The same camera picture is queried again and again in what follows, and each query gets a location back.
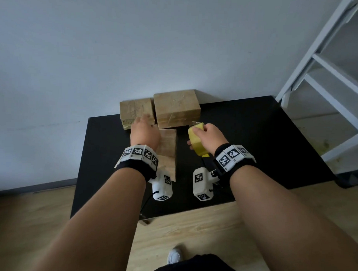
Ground small cardboard box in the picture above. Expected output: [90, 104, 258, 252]
[118, 96, 157, 132]

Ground person's left forearm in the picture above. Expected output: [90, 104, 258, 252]
[30, 164, 148, 271]

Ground white left sneaker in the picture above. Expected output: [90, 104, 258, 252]
[167, 247, 183, 266]

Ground tall cardboard box square hole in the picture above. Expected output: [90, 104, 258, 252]
[152, 88, 202, 131]

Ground black marker wristband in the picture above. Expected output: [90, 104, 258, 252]
[114, 143, 160, 182]
[212, 143, 258, 184]

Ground wide cardboard box torn flap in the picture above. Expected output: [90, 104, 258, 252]
[155, 128, 178, 183]

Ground person's left hand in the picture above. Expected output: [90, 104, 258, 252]
[129, 113, 162, 153]

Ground yellow tape roll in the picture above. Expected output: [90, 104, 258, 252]
[187, 122, 211, 157]

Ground person's right hand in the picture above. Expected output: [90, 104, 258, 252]
[186, 122, 230, 155]

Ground black camera cable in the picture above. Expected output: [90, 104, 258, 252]
[140, 190, 160, 213]

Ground black shorts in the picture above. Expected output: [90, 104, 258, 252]
[146, 251, 276, 271]

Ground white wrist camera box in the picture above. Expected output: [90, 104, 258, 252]
[192, 166, 220, 202]
[148, 168, 175, 202]

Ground white metal shelf frame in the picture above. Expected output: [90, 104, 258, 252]
[273, 0, 358, 176]

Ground person's right forearm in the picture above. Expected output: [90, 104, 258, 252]
[226, 165, 358, 271]

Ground black yellow utility knife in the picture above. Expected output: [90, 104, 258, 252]
[190, 120, 217, 171]

